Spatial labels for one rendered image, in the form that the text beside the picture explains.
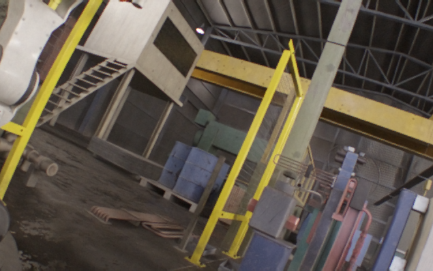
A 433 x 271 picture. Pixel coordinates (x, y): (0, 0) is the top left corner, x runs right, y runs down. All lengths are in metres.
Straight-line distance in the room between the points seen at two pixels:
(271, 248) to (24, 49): 0.89
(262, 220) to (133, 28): 9.98
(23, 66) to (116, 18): 10.39
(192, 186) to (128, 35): 6.16
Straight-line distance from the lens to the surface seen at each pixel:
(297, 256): 2.71
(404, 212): 1.76
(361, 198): 1.77
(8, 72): 1.01
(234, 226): 3.67
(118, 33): 10.96
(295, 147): 3.76
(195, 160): 5.84
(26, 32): 1.05
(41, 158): 2.59
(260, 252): 0.96
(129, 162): 6.67
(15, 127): 1.96
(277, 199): 0.96
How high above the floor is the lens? 0.62
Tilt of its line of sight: 8 degrees up
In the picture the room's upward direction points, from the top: 25 degrees clockwise
